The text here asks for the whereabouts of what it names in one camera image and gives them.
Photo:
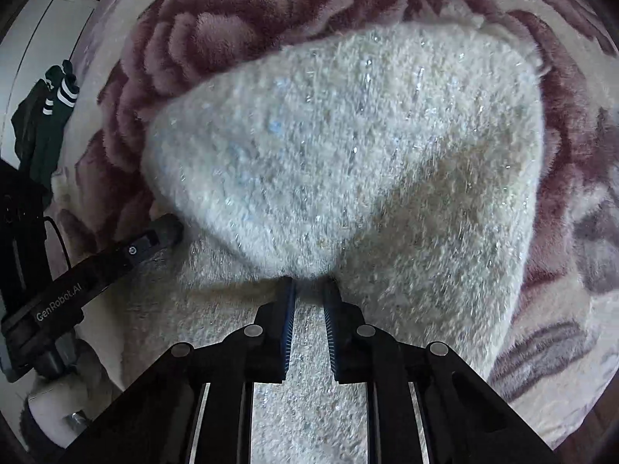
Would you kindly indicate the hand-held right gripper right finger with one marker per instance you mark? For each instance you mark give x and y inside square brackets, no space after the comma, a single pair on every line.
[331,333]

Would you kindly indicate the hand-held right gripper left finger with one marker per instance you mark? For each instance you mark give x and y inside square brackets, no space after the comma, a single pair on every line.
[287,328]

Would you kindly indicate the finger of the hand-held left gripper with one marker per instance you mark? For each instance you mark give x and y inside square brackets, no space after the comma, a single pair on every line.
[145,241]

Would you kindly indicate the white fuzzy cardigan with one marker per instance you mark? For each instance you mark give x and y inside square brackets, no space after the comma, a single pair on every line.
[362,154]

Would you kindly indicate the person's left forearm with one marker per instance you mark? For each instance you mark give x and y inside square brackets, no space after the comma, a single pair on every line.
[63,396]

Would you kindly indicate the green striped-cuff garment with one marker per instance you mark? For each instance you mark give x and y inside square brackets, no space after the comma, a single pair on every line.
[38,125]

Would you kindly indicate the white sliding-door wardrobe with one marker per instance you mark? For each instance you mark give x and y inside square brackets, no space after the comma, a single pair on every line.
[29,43]

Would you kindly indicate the floral purple blanket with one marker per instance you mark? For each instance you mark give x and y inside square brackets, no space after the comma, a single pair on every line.
[242,24]

